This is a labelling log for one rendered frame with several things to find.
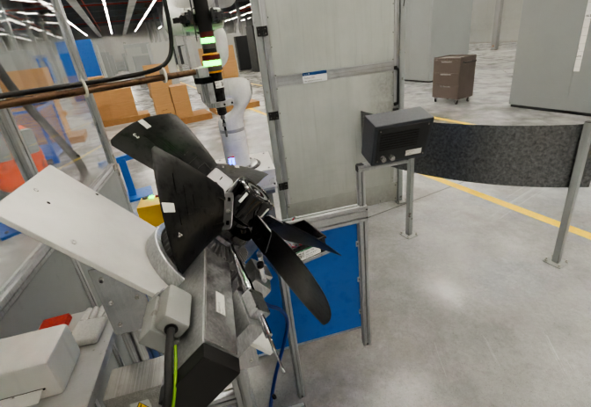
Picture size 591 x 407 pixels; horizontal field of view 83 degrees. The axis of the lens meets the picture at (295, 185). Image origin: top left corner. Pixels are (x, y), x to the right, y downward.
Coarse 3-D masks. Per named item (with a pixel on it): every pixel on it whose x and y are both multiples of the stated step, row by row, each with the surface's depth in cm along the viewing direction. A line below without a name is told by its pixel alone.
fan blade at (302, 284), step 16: (272, 240) 82; (272, 256) 85; (288, 256) 77; (288, 272) 81; (304, 272) 72; (304, 288) 77; (320, 288) 64; (304, 304) 82; (320, 304) 73; (320, 320) 80
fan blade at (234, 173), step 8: (216, 168) 115; (224, 168) 116; (232, 168) 117; (240, 168) 119; (248, 168) 121; (232, 176) 110; (240, 176) 109; (248, 176) 110; (256, 176) 113; (264, 176) 116
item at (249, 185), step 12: (240, 180) 86; (228, 192) 87; (240, 192) 84; (252, 192) 83; (264, 192) 93; (240, 204) 83; (252, 204) 83; (264, 204) 84; (240, 216) 84; (252, 216) 85; (264, 216) 88; (240, 228) 87; (240, 240) 86
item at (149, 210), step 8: (144, 200) 130; (152, 200) 129; (136, 208) 125; (144, 208) 125; (152, 208) 126; (160, 208) 126; (144, 216) 126; (152, 216) 127; (160, 216) 128; (152, 224) 128
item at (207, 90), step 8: (200, 72) 80; (208, 72) 82; (200, 80) 81; (208, 80) 82; (208, 88) 83; (208, 96) 83; (208, 104) 85; (216, 104) 84; (224, 104) 85; (232, 104) 87
